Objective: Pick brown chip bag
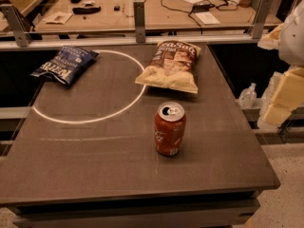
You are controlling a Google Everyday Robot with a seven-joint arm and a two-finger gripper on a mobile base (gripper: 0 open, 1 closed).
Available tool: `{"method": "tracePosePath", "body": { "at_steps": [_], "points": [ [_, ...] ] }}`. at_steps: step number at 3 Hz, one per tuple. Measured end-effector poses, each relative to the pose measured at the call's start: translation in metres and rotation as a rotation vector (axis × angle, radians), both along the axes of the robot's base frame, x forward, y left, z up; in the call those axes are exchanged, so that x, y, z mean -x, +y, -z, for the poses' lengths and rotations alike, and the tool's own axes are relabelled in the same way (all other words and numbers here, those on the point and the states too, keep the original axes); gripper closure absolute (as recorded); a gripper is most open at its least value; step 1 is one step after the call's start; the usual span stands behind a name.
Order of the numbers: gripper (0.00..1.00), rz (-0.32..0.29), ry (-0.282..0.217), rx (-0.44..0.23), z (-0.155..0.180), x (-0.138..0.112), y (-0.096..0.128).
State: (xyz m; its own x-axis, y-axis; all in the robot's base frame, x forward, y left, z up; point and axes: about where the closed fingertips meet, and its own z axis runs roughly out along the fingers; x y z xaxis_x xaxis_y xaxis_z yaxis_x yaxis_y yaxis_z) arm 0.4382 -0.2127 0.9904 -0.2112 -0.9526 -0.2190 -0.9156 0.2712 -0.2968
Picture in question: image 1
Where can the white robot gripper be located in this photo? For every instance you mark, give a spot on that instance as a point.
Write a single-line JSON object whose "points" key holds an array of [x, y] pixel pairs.
{"points": [[293, 38]]}

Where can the brown sea salt chip bag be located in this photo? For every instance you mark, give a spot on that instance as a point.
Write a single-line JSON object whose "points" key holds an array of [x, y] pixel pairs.
{"points": [[171, 67]]}

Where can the blue Kettle chip bag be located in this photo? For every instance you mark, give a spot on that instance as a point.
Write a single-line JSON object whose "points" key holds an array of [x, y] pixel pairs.
{"points": [[67, 65]]}

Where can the clear plastic bottle left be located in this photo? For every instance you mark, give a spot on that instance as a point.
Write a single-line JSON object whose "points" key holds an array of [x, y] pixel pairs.
{"points": [[248, 96]]}

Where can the white paper sheet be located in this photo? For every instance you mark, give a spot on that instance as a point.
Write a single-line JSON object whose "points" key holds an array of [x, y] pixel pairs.
{"points": [[207, 18]]}

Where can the wooden background desk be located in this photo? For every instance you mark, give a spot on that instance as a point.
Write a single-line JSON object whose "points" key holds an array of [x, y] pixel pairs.
{"points": [[160, 15]]}

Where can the red soda can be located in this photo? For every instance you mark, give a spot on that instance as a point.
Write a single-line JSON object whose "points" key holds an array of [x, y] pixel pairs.
{"points": [[169, 127]]}

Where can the small black block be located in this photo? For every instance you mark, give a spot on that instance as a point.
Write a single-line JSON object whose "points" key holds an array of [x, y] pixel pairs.
{"points": [[117, 7]]}

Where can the black tool on desk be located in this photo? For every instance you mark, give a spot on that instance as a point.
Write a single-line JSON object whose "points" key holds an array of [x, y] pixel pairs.
{"points": [[86, 10]]}

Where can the small paper note left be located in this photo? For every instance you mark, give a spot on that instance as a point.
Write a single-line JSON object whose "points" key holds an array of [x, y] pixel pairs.
{"points": [[58, 18]]}

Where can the right metal rail bracket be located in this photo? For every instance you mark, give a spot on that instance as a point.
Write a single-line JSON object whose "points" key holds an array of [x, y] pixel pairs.
{"points": [[260, 18]]}

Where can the metal rail bracket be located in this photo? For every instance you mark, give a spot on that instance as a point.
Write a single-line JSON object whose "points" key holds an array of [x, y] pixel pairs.
{"points": [[19, 26], [139, 20], [260, 18]]}

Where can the middle metal rail bracket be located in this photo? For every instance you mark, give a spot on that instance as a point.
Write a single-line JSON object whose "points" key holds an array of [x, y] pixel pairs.
{"points": [[139, 20]]}

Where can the left metal rail bracket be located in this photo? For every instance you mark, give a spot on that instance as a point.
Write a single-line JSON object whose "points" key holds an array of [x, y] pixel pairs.
{"points": [[19, 26]]}

